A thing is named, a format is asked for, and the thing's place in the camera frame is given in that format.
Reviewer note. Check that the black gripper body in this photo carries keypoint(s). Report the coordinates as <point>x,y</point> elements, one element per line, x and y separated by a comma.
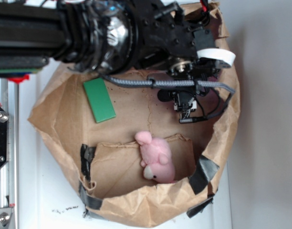
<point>170,39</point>

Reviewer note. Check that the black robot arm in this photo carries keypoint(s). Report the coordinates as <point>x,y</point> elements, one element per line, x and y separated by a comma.
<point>108,37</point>

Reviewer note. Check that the green rectangular block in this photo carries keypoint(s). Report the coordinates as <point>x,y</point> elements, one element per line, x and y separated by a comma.
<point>99,100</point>

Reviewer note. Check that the pink plush toy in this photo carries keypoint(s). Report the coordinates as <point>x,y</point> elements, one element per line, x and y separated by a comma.
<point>156,158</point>

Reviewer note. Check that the brown paper bag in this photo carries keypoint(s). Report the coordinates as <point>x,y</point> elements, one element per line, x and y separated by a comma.
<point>101,161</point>

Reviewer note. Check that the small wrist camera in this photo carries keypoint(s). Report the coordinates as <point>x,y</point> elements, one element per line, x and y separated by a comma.
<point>184,103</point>

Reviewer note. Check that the aluminium frame rail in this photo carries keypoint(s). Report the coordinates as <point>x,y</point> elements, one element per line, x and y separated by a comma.
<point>8,154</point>

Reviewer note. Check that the silver corner bracket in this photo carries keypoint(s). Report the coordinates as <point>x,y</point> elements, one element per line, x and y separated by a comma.
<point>6,218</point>

